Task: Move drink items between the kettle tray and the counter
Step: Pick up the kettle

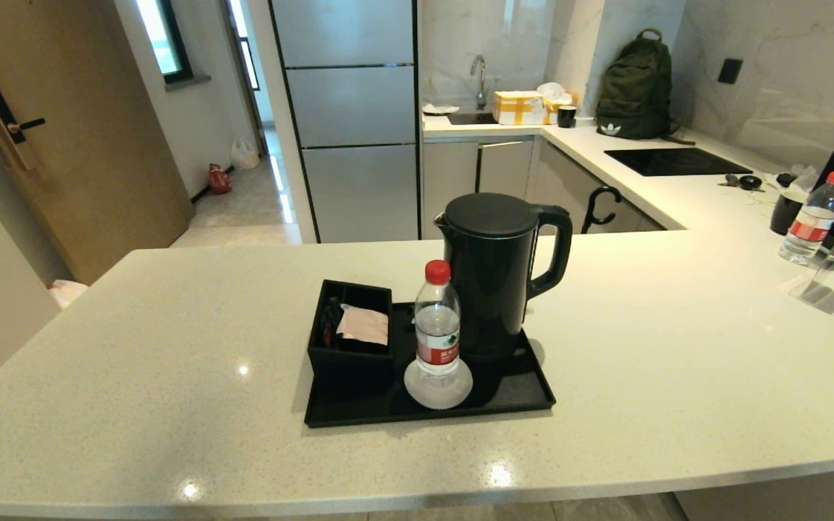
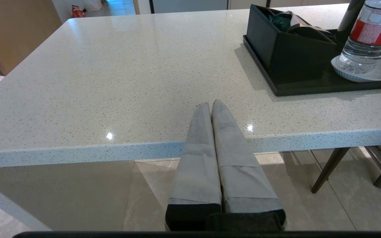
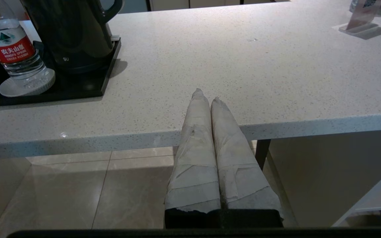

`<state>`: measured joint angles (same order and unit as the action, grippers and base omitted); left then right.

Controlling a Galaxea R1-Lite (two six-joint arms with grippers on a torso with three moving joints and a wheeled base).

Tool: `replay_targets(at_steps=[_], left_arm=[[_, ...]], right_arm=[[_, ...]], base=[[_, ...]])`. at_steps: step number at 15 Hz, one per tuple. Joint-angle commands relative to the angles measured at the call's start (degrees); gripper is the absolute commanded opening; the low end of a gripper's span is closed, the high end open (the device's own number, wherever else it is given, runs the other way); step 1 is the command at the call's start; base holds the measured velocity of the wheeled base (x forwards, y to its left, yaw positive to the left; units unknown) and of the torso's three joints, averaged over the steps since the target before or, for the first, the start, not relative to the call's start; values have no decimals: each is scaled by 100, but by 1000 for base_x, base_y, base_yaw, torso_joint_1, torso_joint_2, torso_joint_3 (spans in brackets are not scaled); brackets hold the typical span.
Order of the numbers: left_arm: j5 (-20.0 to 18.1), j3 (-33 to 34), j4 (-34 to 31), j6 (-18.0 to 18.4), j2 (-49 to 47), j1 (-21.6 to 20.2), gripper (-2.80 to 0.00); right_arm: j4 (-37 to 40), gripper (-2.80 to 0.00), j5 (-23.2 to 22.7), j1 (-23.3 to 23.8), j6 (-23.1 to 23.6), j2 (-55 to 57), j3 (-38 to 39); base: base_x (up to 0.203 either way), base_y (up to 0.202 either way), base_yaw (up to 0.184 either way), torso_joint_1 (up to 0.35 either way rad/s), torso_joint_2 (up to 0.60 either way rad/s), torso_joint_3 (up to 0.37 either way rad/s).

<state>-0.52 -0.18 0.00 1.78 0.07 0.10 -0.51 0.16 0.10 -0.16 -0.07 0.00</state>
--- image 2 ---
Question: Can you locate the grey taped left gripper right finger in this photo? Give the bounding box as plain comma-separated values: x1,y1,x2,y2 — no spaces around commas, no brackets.
207,99,286,231

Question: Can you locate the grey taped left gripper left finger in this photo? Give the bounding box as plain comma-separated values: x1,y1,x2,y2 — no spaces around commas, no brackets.
165,102,222,231

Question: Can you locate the black electric kettle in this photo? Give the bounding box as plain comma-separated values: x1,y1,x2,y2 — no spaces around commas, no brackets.
334,0,381,61

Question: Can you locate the water bottle with mountain logo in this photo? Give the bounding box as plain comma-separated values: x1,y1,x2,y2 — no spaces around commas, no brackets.
339,0,381,75

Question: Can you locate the black serving tray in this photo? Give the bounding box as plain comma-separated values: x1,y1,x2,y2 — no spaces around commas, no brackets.
243,29,381,97

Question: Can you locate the black organizer box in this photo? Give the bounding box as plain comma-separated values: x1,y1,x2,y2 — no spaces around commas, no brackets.
246,4,338,81

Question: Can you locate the grey kitchen base cabinet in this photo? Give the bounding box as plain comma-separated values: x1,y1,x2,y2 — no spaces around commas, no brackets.
230,0,350,10

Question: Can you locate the white plastic bag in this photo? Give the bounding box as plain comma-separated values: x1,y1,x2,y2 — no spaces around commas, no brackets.
84,0,102,11

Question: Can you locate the red bag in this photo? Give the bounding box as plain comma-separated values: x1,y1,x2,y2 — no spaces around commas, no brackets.
72,5,86,18

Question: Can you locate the brown wooden door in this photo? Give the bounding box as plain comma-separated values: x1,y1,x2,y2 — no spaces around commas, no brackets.
0,0,63,76

